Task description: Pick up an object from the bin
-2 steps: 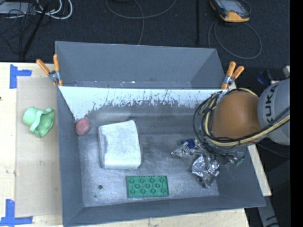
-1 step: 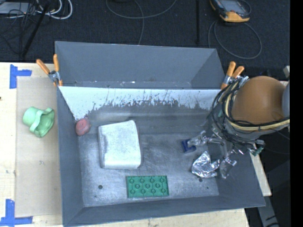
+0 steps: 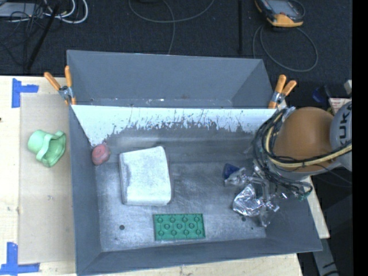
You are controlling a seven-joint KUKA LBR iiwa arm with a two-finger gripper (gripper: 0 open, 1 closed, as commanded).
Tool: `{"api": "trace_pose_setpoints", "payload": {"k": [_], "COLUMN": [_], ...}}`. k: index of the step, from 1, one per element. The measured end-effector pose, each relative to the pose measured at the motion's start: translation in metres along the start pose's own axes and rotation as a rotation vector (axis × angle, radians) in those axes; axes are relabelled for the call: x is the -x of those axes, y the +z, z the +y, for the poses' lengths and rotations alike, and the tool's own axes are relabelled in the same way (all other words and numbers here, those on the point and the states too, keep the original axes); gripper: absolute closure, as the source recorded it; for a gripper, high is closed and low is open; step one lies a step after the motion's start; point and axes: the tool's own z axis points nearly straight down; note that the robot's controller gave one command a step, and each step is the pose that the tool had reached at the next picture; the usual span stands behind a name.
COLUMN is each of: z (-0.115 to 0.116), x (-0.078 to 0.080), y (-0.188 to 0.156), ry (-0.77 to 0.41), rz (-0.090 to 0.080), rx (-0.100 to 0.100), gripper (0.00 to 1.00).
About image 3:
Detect pale brown cardboard board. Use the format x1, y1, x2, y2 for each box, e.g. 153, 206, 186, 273
17, 93, 76, 266

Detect white sponge block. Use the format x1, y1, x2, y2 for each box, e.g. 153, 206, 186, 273
118, 145, 175, 207

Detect dark green flat block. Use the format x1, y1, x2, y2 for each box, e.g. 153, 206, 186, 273
152, 213, 206, 242

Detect crumpled silver foil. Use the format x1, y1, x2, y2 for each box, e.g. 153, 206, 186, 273
232, 183, 262, 218

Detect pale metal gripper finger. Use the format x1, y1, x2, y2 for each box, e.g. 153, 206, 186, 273
258, 200, 281, 228
224, 172, 255, 187

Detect small blue object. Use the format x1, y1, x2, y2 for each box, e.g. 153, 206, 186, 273
223, 163, 241, 179

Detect grey metal bin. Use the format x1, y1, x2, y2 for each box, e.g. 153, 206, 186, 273
66, 49, 324, 276

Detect light green plastic cup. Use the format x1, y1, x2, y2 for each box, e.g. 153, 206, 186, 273
27, 129, 67, 168

